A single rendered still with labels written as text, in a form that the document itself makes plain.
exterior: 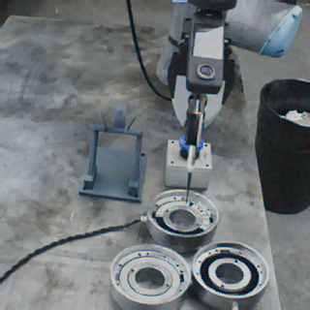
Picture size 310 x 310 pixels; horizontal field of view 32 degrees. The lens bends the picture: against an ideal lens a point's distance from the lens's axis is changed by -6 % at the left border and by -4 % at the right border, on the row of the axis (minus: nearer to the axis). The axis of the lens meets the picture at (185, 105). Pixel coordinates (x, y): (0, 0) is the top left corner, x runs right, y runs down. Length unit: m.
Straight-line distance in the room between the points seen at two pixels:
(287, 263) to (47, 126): 1.16
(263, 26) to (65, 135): 0.43
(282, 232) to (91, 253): 1.36
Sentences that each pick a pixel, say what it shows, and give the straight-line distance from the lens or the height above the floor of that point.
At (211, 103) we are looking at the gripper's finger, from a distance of 0.83.
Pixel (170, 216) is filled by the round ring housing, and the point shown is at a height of 0.82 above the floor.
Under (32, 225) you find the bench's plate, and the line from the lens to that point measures 0.85.
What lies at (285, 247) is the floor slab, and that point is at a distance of 2.04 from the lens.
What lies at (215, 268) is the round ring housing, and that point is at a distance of 0.77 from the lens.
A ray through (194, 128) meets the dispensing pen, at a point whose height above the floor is 0.94.
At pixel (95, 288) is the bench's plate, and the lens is 0.77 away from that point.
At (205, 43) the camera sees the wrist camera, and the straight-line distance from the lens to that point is 0.75.
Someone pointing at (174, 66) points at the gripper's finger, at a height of 1.02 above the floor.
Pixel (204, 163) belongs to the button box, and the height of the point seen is 0.84.
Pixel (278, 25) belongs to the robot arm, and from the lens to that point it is 1.09.
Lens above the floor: 1.39
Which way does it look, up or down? 31 degrees down
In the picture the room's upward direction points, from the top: 8 degrees clockwise
